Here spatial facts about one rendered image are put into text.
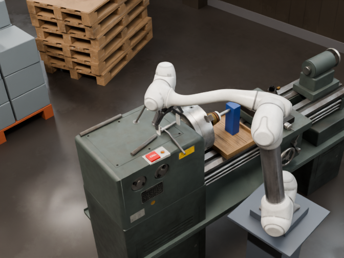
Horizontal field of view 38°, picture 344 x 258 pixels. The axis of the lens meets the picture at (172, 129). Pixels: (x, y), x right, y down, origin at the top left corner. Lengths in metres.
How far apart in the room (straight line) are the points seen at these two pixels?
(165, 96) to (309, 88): 1.65
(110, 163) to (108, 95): 2.77
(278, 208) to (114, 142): 0.95
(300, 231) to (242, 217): 0.34
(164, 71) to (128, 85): 3.01
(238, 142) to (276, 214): 0.80
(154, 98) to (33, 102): 2.76
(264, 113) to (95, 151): 0.96
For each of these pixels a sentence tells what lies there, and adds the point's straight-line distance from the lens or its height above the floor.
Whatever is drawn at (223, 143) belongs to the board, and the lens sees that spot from 3.31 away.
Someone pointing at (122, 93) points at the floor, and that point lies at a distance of 5.37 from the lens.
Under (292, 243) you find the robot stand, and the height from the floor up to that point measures 0.75.
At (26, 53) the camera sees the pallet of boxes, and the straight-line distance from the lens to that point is 4.76.
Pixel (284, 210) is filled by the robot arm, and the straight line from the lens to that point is 2.68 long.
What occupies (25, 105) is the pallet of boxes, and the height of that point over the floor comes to 0.27.
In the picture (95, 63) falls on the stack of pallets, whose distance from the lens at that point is 5.39.
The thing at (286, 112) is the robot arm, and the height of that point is 1.57.
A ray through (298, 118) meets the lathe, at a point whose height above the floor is 0.92.
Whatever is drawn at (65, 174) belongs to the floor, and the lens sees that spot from 4.51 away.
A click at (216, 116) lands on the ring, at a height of 1.10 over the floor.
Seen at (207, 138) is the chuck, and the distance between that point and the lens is 3.00.
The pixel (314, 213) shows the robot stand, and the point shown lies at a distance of 3.13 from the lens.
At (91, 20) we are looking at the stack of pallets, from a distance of 5.15.
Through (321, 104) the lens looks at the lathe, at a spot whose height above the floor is 0.86.
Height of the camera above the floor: 3.03
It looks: 39 degrees down
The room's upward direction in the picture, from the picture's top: 3 degrees counter-clockwise
